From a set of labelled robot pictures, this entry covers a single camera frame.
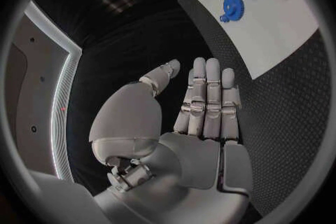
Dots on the white task board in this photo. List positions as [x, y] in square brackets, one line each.
[262, 39]

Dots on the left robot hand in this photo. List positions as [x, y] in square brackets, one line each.
[189, 154]

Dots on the blue peg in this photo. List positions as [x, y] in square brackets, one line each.
[224, 18]

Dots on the blue gear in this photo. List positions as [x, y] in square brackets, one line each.
[234, 6]

